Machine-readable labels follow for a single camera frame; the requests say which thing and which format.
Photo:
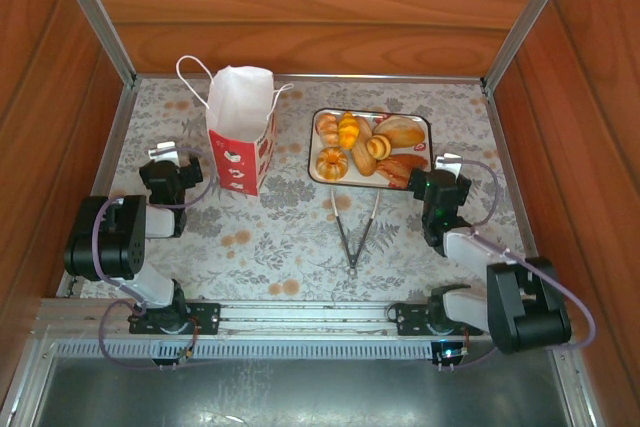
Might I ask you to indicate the orange yellow fake croissant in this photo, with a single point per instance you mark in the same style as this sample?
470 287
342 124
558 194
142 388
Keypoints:
348 130

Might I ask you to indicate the shiny metal sheet panel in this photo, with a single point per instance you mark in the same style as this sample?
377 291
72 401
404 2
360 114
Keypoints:
300 397

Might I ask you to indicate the floral patterned tablecloth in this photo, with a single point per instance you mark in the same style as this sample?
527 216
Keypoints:
300 247

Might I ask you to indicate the aluminium mounting rail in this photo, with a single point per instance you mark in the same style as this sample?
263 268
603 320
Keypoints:
300 314

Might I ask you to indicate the aluminium side edge strip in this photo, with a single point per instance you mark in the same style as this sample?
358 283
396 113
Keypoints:
112 147
515 187

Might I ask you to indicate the white strawberry print tray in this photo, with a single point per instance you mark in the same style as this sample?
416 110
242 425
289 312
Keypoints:
419 148

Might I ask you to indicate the circuit board with green light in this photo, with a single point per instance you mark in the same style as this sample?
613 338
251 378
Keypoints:
450 353

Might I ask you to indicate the red and white paper bag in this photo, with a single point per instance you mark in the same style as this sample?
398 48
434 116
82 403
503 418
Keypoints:
235 167

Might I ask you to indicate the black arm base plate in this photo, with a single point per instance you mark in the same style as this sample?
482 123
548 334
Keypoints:
412 319
205 319

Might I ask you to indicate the small swirl fake bun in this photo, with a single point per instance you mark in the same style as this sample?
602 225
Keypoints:
379 146

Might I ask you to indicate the metal tongs with white tips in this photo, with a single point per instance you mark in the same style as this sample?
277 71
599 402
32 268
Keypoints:
352 263

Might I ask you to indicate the pale twisted fake croissant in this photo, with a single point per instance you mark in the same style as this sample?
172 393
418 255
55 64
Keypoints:
328 128

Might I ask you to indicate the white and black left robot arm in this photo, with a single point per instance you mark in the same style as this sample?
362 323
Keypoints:
110 242

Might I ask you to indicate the aluminium rear edge strip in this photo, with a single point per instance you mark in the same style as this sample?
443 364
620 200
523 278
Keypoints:
350 77

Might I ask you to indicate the aluminium frame post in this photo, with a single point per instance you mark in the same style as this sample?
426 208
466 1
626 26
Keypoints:
530 17
92 12

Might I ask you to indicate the brown fake pastry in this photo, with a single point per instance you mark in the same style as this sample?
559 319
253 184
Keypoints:
400 169

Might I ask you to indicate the large round brown fake bun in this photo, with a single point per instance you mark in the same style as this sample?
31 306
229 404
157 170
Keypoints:
400 131

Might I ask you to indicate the long tan fake roll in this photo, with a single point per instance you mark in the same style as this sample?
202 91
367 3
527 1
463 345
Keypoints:
363 159

